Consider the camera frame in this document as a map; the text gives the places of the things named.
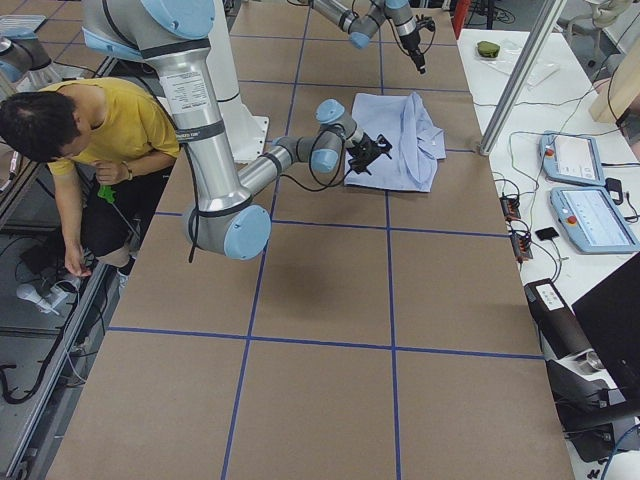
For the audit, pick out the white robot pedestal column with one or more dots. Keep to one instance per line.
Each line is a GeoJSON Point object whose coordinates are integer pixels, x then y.
{"type": "Point", "coordinates": [246, 132]}

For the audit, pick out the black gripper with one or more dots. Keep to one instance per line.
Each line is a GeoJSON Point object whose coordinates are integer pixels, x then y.
{"type": "Point", "coordinates": [361, 151]}
{"type": "Point", "coordinates": [410, 43]}

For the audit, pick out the green folded cloth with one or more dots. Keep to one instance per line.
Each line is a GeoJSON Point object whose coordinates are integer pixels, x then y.
{"type": "Point", "coordinates": [487, 49]}

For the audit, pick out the aluminium frame post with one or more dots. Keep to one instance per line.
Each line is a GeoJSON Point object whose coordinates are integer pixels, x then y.
{"type": "Point", "coordinates": [533, 46]}

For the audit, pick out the light blue striped shirt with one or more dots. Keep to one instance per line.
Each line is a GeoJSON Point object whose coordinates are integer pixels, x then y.
{"type": "Point", "coordinates": [417, 144]}

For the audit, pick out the black printer device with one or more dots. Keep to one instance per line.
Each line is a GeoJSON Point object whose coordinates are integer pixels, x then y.
{"type": "Point", "coordinates": [595, 415]}

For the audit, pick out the blue teach pendant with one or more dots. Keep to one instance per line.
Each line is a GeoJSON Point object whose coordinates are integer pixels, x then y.
{"type": "Point", "coordinates": [571, 159]}
{"type": "Point", "coordinates": [591, 220]}

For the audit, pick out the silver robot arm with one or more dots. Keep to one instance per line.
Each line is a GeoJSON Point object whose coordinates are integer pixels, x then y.
{"type": "Point", "coordinates": [173, 38]}
{"type": "Point", "coordinates": [362, 28]}

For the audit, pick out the lower blue teach pendant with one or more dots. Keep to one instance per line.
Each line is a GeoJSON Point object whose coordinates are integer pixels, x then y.
{"type": "Point", "coordinates": [591, 220]}

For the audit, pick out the black phone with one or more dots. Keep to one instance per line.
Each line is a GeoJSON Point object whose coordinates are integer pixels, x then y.
{"type": "Point", "coordinates": [547, 234]}

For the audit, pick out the black monitor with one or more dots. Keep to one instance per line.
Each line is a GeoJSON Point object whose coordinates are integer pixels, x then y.
{"type": "Point", "coordinates": [608, 315]}

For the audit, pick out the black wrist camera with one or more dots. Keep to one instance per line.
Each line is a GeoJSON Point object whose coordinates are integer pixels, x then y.
{"type": "Point", "coordinates": [382, 146]}
{"type": "Point", "coordinates": [425, 22]}

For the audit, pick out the person in yellow shirt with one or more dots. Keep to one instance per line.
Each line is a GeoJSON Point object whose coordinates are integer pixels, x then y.
{"type": "Point", "coordinates": [110, 149]}

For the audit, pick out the upper blue teach pendant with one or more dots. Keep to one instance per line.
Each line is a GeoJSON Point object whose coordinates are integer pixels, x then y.
{"type": "Point", "coordinates": [571, 159]}

